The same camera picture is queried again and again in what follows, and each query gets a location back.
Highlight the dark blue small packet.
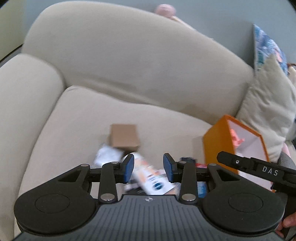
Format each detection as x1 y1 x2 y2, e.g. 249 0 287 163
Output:
180 157 207 168

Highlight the person's right hand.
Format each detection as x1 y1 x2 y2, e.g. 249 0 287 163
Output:
275 213 296 238

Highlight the beige cushion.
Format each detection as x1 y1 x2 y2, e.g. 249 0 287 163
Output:
236 54 295 163

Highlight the blue patterned pillow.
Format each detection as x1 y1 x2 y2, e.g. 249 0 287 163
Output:
253 24 288 75

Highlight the orange cardboard box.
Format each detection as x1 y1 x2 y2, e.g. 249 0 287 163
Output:
203 114 276 193

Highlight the small brown cardboard box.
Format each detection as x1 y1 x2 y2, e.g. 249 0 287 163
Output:
109 123 140 152

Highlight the white orange packet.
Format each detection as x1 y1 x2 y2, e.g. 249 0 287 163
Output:
124 152 179 195

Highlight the beige sofa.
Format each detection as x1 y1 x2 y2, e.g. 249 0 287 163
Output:
1 1 254 240

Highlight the pink ball massage stick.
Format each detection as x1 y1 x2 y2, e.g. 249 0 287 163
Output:
154 4 195 30

